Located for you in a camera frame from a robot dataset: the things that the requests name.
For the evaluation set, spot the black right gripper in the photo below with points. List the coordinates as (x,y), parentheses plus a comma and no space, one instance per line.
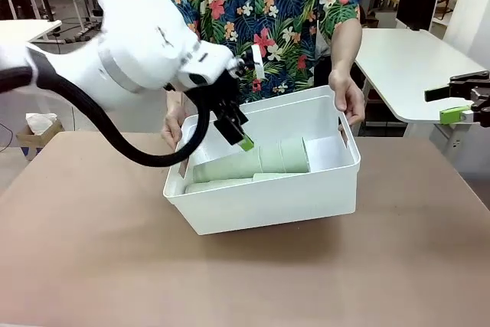
(482,99)

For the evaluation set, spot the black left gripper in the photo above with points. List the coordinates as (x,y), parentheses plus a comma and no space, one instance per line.
(220,91)

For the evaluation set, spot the light green plastic cup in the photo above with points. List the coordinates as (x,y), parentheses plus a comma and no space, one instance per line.
(226,168)
(271,158)
(218,186)
(275,176)
(294,154)

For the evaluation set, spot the white plastic storage basket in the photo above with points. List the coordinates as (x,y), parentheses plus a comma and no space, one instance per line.
(268,204)

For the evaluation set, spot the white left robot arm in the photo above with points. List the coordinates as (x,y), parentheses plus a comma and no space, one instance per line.
(145,36)

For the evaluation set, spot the person's left forearm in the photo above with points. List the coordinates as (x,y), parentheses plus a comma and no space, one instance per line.
(346,47)

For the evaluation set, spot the person's right hand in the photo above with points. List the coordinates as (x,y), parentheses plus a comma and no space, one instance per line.
(174,120)

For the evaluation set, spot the person's left hand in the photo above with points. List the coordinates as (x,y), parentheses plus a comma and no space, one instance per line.
(348,97)

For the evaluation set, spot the white side table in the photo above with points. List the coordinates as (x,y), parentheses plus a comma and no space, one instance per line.
(402,74)

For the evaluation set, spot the person in floral shirt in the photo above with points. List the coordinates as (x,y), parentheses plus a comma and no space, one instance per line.
(283,5)

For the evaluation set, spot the cardboard box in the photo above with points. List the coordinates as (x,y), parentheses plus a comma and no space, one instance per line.
(51,131)

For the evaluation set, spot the crumpled white paper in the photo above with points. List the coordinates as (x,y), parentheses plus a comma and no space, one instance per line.
(38,122)

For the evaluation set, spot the white table with grey leg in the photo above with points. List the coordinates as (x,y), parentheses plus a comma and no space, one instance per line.
(23,30)

